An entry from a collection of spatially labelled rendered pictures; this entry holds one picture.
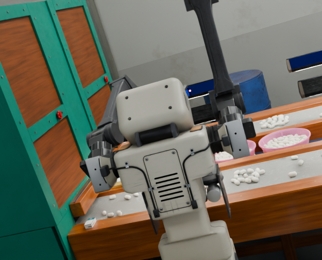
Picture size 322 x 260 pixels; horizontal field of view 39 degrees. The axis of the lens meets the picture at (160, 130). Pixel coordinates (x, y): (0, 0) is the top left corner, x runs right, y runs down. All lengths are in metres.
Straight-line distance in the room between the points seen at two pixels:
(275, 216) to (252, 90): 2.00
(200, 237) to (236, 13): 3.24
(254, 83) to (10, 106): 2.33
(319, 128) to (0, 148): 1.62
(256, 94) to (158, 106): 2.55
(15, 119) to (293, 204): 1.17
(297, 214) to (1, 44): 1.41
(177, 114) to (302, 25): 3.32
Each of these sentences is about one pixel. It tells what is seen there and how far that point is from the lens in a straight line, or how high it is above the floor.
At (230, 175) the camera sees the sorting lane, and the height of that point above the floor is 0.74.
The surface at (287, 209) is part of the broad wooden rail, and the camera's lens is 1.94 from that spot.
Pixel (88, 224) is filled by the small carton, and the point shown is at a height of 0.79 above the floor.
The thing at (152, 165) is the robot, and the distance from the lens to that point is 1.31.
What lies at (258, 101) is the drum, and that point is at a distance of 3.86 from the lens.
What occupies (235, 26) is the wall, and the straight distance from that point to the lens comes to 4.47.
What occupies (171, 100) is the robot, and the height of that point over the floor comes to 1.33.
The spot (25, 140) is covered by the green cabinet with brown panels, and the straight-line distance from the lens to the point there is 2.00.
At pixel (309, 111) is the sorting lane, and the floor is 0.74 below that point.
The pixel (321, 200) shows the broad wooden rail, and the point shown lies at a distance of 1.93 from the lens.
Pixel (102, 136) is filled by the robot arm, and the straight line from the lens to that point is 1.51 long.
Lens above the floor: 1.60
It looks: 15 degrees down
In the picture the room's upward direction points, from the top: 18 degrees counter-clockwise
